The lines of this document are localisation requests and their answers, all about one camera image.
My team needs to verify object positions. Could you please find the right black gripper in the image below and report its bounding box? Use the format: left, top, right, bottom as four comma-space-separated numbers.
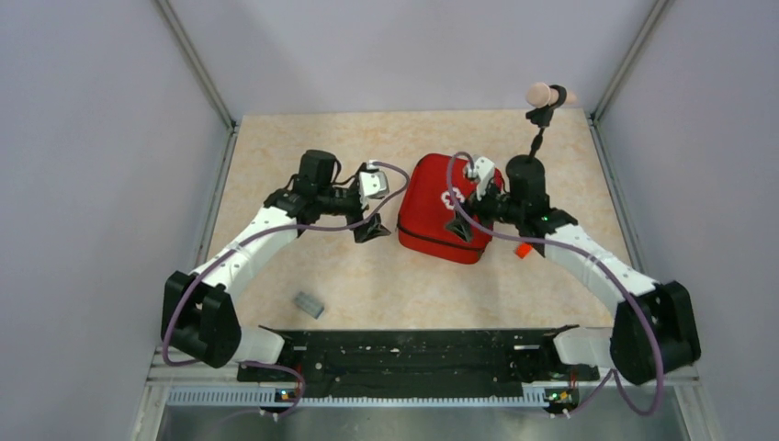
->
445, 173, 525, 242

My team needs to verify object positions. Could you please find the red black medicine kit bag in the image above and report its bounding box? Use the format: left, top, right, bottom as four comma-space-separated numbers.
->
397, 153, 491, 265

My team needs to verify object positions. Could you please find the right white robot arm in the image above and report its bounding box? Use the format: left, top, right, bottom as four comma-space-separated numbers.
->
446, 154, 701, 385

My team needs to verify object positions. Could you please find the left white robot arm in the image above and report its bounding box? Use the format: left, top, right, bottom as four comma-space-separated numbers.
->
161, 150, 395, 380

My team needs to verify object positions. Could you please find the orange red block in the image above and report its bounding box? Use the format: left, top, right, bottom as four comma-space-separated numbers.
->
514, 243, 534, 259

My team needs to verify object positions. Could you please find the grey blue pill blister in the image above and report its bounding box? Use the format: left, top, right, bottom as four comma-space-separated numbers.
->
293, 291, 325, 320

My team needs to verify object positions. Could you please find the black microphone stand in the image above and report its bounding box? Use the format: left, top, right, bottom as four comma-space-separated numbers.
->
525, 82, 579, 163

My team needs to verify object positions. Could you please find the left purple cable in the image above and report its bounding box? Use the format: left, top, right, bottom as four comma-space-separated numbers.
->
161, 161, 412, 418

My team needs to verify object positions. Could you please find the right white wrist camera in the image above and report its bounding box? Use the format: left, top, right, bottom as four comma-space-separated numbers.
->
463, 156, 496, 200

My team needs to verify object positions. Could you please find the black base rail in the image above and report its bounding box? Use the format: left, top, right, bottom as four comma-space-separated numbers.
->
237, 328, 600, 399

